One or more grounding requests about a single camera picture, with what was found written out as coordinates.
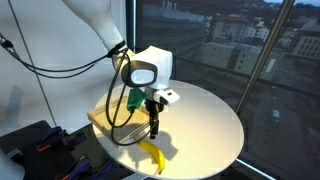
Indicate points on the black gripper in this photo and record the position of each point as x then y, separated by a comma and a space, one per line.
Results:
154, 107

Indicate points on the yellow banana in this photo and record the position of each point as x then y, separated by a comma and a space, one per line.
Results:
156, 154

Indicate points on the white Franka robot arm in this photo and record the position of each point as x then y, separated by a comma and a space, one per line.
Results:
100, 20

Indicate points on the white rounded robot base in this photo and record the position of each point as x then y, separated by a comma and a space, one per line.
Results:
10, 166

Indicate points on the wooden tray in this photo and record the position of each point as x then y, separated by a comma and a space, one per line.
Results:
100, 116

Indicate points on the blue orange spring clamp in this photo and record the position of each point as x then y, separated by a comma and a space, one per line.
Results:
50, 135
80, 166

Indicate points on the perforated metal mounting board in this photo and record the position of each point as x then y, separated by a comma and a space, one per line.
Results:
20, 140

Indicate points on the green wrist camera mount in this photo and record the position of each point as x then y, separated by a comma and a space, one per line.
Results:
135, 100

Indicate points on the window corner frame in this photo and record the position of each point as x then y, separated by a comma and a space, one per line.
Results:
130, 20

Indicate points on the window bottom frame rail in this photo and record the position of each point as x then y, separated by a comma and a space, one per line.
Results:
255, 168

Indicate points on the metal window mullion post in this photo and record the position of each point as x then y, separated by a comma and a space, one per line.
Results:
266, 50

